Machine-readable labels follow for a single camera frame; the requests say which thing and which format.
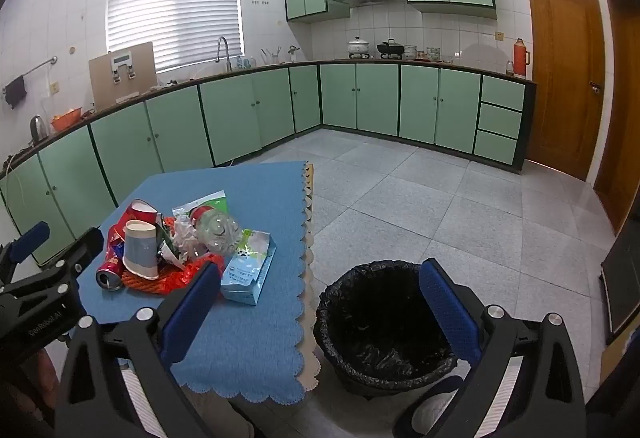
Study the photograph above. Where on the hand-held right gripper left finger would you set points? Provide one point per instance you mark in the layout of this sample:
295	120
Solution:
192	313

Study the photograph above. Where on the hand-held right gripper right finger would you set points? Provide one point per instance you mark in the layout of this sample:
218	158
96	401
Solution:
447	313

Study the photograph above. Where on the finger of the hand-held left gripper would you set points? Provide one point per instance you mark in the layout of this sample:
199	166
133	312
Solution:
30	240
85	248

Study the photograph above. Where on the red plastic bag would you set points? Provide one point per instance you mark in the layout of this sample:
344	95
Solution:
200	265

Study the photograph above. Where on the black lined trash bin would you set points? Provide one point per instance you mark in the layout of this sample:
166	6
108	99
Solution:
380	318

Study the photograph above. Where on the blue white milk carton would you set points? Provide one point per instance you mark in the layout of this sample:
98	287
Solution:
247	273

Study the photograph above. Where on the red drink can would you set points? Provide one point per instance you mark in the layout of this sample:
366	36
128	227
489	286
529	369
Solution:
110	275

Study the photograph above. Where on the orange mesh net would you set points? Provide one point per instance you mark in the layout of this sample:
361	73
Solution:
150	284

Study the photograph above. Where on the white grey paper cup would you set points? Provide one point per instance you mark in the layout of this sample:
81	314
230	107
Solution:
140	248

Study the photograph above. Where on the blue scalloped tablecloth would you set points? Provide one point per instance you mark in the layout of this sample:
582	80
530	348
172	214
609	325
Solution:
260	318

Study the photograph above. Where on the red paper cup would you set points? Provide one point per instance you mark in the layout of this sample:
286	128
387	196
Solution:
142	212

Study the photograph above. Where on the crumpled white wrapper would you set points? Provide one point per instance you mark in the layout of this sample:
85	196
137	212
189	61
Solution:
182	238

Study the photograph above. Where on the clear crushed plastic bottle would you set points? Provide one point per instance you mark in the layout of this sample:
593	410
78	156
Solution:
217	230

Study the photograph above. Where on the steel kettle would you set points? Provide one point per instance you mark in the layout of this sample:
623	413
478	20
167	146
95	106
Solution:
38	129

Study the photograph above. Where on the green white snack wrapper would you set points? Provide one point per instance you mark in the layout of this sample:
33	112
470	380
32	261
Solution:
215	202

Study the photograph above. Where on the orange plastic basket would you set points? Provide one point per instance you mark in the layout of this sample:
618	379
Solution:
66	120

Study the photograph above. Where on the beige scalloped table cover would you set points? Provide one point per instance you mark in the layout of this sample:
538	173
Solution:
310	368

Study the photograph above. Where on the dark hanging towel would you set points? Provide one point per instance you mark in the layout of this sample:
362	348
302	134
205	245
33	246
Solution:
16	92

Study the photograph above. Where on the cardboard box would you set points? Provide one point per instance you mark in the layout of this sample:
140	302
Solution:
107	83

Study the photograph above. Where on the metal towel bar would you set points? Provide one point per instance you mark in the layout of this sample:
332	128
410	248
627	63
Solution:
40	66

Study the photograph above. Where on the black panel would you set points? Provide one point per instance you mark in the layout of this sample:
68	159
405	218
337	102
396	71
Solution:
622	288

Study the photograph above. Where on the green lower kitchen cabinets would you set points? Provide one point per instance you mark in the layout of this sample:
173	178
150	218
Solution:
370	98

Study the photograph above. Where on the steel kitchen faucet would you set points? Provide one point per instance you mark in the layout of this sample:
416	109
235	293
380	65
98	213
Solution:
222	45

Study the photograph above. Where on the white window blind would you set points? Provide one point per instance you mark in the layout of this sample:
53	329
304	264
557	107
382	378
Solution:
170	8

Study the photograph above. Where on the patterned ceramic bowl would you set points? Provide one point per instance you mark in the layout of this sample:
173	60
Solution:
433	53

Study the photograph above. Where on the red thermos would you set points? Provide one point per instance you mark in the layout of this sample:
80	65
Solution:
521	60

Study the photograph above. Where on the stack of bowls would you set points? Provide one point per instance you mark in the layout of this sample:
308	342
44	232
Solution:
410	52

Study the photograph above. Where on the wooden door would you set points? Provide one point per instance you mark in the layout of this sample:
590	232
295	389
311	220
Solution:
625	118
560	68

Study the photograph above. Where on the utensil holder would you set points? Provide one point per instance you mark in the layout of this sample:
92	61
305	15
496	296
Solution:
272	58

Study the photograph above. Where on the black wok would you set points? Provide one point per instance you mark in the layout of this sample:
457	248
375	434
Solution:
390	49

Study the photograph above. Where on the white cooking pot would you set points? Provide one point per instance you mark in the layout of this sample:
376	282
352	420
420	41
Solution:
358	47

